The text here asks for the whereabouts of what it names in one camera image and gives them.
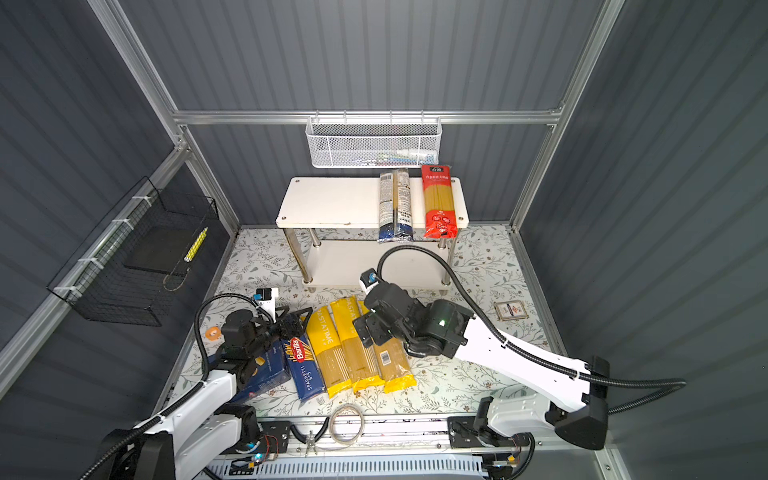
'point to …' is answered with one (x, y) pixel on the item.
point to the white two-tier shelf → (315, 203)
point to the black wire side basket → (133, 266)
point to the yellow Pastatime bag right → (392, 360)
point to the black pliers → (310, 439)
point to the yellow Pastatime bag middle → (359, 360)
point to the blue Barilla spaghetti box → (303, 366)
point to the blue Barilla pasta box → (270, 368)
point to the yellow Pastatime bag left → (327, 345)
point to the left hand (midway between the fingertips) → (299, 309)
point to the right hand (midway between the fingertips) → (374, 316)
